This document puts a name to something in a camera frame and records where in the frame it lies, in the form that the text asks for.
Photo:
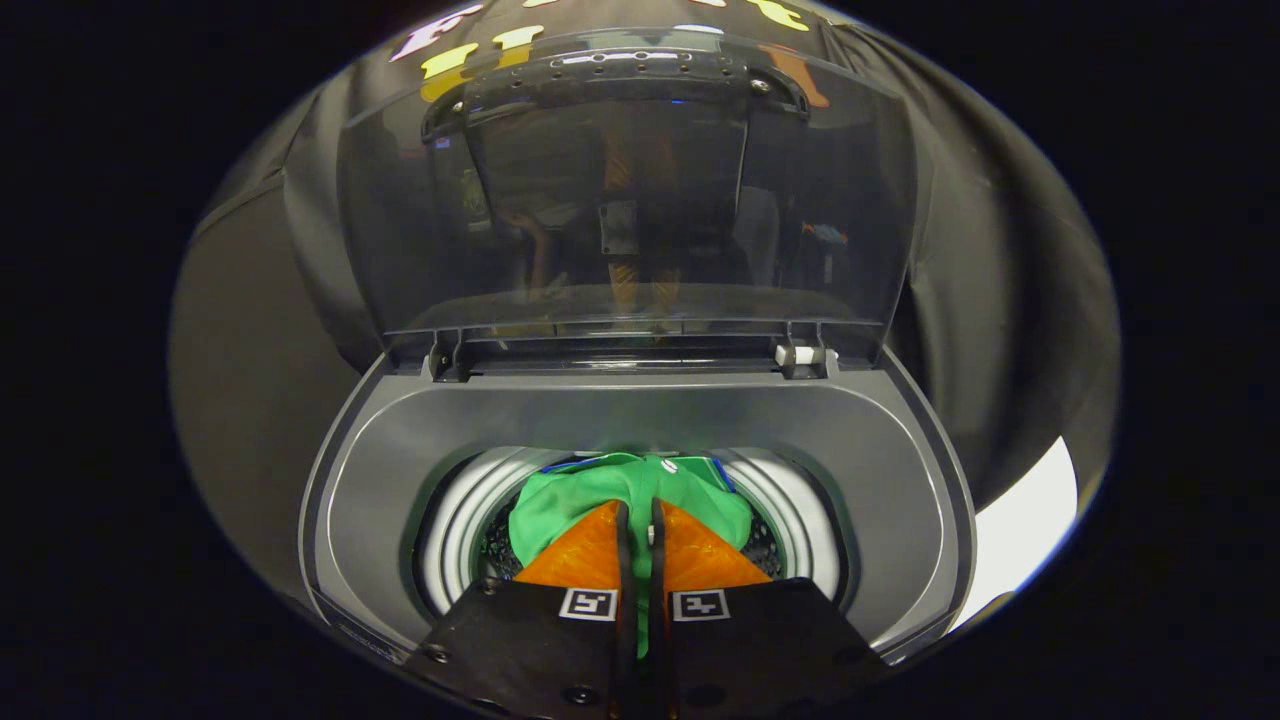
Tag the green polo shirt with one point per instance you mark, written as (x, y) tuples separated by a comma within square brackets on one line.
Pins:
[(590, 500)]

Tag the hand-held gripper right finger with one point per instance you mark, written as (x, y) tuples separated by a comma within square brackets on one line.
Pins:
[(658, 610)]

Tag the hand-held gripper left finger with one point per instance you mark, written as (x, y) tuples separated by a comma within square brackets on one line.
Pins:
[(625, 610)]

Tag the white table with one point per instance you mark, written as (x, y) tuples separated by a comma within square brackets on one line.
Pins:
[(1020, 530)]

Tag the dark transparent washing machine lid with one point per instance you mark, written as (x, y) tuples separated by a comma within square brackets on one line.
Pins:
[(830, 220)]

